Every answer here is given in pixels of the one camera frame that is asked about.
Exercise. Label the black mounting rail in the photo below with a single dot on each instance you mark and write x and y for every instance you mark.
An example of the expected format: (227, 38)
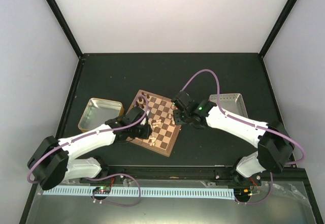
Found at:
(221, 175)

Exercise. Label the white slotted cable duct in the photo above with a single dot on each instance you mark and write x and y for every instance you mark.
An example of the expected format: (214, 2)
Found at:
(144, 192)

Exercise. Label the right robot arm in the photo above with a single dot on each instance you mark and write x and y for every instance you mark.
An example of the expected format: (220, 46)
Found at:
(270, 139)

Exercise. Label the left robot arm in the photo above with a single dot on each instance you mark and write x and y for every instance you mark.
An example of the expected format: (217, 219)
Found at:
(57, 160)

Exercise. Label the left metal tray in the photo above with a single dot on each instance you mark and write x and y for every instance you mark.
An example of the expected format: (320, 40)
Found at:
(97, 111)

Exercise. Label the metal tray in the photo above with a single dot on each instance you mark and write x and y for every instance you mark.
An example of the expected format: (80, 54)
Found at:
(234, 103)
(97, 111)

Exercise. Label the wooden chess board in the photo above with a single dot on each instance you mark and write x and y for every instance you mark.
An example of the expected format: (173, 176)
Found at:
(164, 130)

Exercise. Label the right metal tray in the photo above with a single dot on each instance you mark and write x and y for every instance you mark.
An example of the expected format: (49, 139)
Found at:
(234, 103)

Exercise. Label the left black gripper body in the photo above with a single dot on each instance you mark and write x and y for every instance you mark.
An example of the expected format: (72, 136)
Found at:
(140, 134)

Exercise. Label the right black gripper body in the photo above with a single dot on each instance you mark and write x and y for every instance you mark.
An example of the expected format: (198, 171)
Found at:
(181, 120)

